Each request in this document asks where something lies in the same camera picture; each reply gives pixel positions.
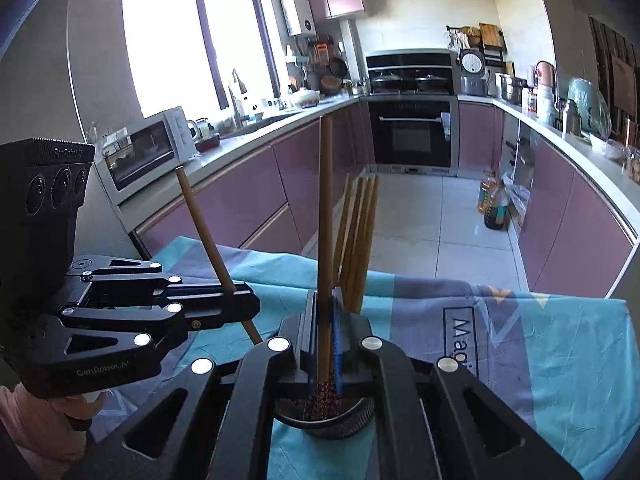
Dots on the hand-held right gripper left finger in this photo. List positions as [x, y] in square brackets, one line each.
[306, 345]

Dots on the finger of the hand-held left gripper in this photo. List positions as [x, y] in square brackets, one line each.
[220, 312]
[125, 272]

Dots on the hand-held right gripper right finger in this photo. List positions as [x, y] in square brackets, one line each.
[341, 345]

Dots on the wooden chopstick red patterned end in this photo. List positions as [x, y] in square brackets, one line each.
[360, 235]
[325, 210]
[351, 235]
[343, 235]
[205, 230]

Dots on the black mesh utensil holder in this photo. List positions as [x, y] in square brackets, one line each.
[320, 430]

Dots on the bundle of wooden chopsticks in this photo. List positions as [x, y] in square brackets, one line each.
[368, 235]

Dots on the person's left forearm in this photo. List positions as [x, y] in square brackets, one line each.
[30, 420]

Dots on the person's left hand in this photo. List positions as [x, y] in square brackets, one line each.
[82, 410]

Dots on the white microwave oven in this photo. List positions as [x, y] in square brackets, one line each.
[145, 152]

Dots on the pink kitchen base cabinets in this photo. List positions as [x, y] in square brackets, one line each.
[260, 190]
[565, 220]

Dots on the teal and grey printed tablecloth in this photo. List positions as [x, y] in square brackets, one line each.
[525, 340]

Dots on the steel sink faucet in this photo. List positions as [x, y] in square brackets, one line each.
[239, 102]

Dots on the yellow cooking oil bottle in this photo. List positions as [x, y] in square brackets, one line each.
[485, 197]

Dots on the dark sauce bottle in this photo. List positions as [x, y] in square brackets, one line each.
[496, 207]

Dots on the kitchen window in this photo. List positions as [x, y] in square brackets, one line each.
[190, 45]

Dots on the black built-in oven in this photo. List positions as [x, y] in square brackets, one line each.
[410, 132]

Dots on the white casserole pot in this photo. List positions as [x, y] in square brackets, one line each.
[305, 98]

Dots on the black lidded wok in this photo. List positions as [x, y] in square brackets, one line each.
[389, 81]
[430, 83]

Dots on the hanging black frying pan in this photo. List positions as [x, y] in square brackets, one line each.
[337, 67]

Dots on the black range hood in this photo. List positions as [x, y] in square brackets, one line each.
[410, 65]

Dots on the white rice cooker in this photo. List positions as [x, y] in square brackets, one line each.
[472, 72]

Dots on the stainless steel stockpot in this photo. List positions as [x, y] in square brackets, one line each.
[510, 89]

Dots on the stainless steel flask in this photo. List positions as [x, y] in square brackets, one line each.
[572, 119]

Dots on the white plastic bag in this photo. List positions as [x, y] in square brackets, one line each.
[607, 146]

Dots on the pink electric kettle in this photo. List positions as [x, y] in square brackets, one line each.
[546, 74]

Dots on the wooden cutting board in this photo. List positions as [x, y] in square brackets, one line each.
[490, 36]

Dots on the clear food container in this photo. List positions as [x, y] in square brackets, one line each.
[634, 165]

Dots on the white wall water heater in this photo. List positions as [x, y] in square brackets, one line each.
[298, 12]

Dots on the black wall utensil rack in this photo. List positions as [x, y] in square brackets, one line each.
[467, 35]

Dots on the brown wall painting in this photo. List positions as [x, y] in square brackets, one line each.
[625, 82]

